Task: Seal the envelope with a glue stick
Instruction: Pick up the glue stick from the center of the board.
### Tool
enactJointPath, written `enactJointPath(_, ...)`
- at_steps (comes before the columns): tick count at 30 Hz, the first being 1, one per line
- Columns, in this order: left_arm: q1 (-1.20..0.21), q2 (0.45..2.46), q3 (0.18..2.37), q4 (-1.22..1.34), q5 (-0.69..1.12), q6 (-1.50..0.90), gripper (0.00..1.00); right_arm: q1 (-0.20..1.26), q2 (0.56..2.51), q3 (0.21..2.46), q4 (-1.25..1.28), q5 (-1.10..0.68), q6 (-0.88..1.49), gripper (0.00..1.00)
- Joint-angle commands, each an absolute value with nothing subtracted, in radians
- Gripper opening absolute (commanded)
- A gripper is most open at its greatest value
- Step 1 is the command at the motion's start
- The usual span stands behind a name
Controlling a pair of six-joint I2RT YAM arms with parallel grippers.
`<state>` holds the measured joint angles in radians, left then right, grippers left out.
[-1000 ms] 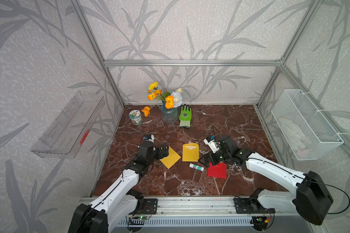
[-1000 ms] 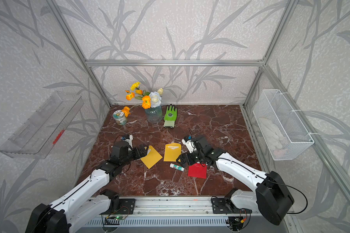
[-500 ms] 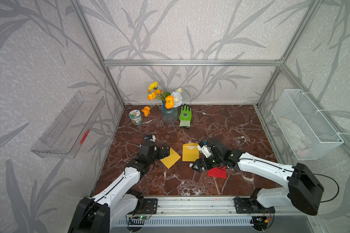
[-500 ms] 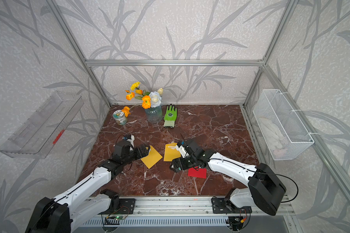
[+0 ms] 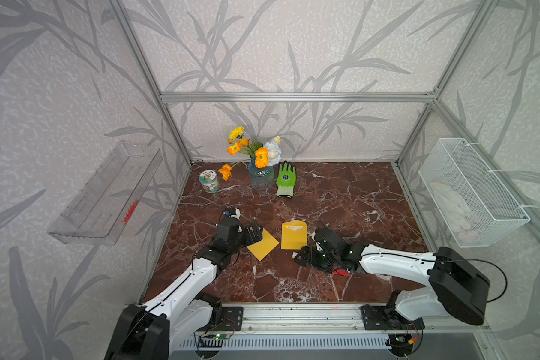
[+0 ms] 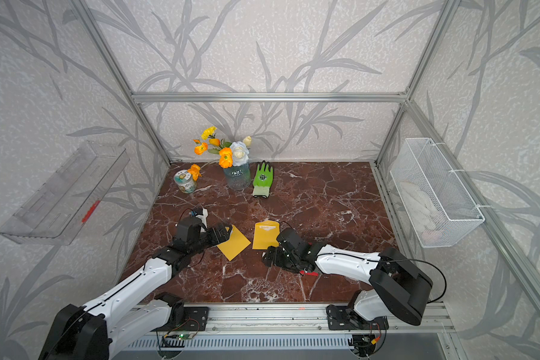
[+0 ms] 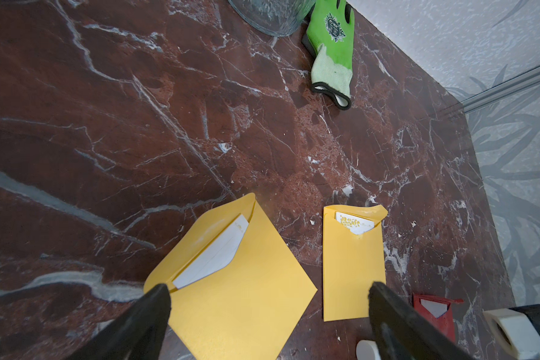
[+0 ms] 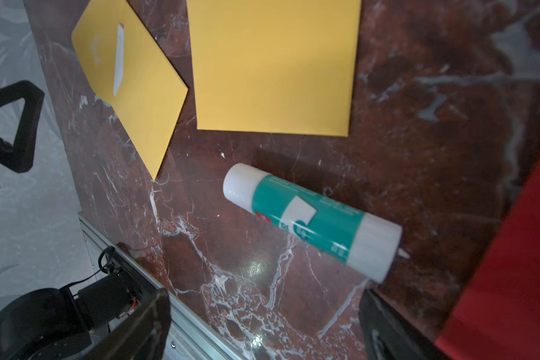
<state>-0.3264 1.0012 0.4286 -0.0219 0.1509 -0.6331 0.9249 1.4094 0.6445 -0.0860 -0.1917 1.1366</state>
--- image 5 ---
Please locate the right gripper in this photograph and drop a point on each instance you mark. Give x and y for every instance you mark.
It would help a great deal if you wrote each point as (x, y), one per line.
(302, 256)

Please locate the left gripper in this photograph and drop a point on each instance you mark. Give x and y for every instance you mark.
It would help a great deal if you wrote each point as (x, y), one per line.
(258, 236)

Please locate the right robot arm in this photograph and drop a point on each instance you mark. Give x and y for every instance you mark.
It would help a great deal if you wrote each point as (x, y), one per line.
(450, 286)

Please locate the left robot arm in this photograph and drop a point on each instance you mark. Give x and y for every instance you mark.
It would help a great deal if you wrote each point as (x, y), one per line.
(155, 329)

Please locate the tilted yellow envelope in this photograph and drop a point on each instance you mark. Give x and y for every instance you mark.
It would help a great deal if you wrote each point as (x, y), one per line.
(263, 247)

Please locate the upright yellow envelope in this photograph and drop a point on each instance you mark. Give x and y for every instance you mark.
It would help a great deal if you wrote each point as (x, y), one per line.
(294, 235)

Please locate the red envelope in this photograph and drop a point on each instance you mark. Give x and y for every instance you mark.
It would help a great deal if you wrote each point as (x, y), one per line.
(341, 271)

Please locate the blue glass vase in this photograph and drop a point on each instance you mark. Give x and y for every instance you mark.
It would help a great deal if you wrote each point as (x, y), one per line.
(261, 178)

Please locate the green work glove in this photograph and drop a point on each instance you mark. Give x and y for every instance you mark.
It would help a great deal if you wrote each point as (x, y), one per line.
(286, 180)

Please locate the small printed tin can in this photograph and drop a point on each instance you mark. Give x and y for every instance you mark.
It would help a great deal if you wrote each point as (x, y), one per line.
(209, 181)

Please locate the orange yellow artificial flowers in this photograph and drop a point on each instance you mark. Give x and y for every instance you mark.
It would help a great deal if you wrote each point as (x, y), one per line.
(266, 155)

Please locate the white cloth in basket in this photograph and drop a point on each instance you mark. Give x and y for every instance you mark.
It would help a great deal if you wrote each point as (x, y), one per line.
(452, 205)

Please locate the aluminium front rail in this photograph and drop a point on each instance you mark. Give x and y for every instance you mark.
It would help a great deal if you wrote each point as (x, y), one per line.
(325, 318)

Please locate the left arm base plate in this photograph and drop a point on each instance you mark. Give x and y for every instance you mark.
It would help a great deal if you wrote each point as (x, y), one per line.
(225, 319)

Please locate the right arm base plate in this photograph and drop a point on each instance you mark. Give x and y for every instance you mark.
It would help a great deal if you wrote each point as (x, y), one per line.
(378, 317)

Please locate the clear plastic wall tray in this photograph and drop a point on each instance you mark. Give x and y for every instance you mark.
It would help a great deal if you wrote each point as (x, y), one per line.
(104, 206)

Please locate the white wire mesh basket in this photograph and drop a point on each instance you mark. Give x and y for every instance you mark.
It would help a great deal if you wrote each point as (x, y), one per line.
(495, 211)

